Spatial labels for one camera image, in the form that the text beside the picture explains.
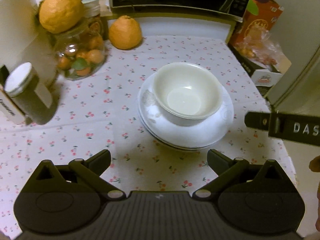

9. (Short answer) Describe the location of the plastic jar of dark tea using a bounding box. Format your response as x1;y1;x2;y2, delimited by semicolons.
4;62;57;125

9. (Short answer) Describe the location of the cherry print tablecloth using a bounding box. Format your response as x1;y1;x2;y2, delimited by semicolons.
1;36;296;238

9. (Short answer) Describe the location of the cream bowl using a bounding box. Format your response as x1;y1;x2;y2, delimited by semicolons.
152;62;223;120

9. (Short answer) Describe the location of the large orange citrus on jar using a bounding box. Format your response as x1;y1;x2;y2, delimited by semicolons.
37;0;84;34

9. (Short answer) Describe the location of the white Changhong air fryer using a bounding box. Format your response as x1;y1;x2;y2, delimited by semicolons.
0;0;58;124

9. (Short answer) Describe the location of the plastic bag of oranges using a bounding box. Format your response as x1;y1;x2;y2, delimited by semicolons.
234;27;284;66

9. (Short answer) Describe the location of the orange citrus on table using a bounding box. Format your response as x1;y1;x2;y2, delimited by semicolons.
108;15;143;50

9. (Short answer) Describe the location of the white bowl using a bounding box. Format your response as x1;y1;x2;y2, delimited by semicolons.
159;108;222;127

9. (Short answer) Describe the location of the person's right hand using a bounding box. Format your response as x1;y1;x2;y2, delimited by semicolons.
309;156;320;231

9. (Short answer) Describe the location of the white refrigerator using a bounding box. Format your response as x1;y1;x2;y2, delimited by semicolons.
266;0;319;116

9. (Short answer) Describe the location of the red gift box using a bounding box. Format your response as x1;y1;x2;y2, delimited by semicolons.
229;0;284;47

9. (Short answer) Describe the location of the glass jar of kumquats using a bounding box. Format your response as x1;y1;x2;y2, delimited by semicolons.
53;18;106;80

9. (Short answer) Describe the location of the large blue patterned plate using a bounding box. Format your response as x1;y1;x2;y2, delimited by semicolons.
152;138;215;152

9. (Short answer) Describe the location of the white plate with grey rose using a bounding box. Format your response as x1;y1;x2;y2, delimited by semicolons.
137;74;234;150

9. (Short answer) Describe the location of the black white cardboard box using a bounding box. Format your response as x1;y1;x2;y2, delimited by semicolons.
228;44;292;96

